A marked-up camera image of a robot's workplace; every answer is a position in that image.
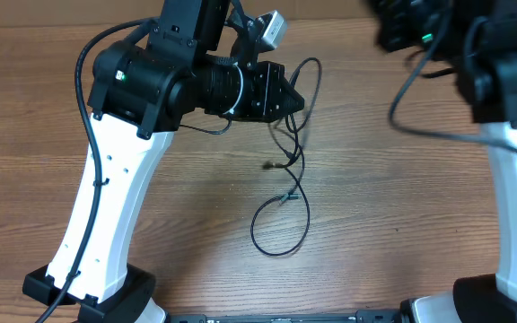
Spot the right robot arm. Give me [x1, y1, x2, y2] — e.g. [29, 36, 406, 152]
[371, 0, 517, 323]

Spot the black barrel plug cable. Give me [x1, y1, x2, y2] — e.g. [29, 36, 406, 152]
[250, 57, 323, 258]

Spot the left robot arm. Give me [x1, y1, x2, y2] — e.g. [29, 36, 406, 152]
[22, 0, 304, 322]

